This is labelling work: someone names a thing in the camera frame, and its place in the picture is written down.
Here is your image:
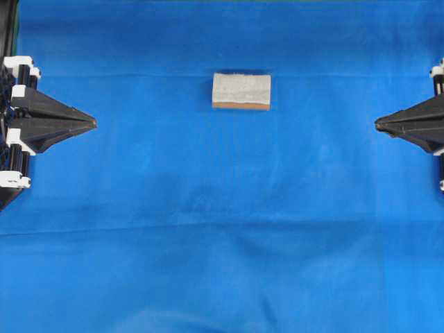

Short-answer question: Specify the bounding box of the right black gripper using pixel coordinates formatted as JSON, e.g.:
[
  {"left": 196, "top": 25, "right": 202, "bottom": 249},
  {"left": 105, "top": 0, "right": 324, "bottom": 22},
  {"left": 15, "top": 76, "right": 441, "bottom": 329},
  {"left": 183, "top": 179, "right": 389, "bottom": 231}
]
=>
[{"left": 375, "top": 58, "right": 444, "bottom": 192}]

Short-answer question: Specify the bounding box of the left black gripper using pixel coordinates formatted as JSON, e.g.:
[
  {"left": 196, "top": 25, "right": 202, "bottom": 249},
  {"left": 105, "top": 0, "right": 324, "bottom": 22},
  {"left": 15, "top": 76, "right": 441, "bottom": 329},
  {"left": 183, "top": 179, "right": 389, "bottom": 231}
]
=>
[{"left": 1, "top": 55, "right": 96, "bottom": 189}]

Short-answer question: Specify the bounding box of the grey and orange sponge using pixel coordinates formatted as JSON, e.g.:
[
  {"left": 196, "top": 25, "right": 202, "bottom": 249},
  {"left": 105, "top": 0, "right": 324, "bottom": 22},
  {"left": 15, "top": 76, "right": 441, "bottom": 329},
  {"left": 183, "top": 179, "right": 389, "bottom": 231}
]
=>
[{"left": 212, "top": 73, "right": 271, "bottom": 111}]

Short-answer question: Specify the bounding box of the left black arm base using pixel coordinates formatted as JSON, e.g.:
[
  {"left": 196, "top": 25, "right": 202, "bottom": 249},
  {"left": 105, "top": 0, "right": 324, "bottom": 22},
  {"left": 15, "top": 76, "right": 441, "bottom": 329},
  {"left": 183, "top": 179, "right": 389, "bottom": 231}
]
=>
[{"left": 0, "top": 0, "right": 20, "bottom": 212}]

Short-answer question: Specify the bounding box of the blue table cloth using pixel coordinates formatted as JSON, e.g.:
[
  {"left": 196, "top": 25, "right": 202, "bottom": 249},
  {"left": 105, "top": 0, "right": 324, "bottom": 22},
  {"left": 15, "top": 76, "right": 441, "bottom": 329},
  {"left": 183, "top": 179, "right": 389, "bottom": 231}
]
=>
[{"left": 1, "top": 1, "right": 443, "bottom": 332}]

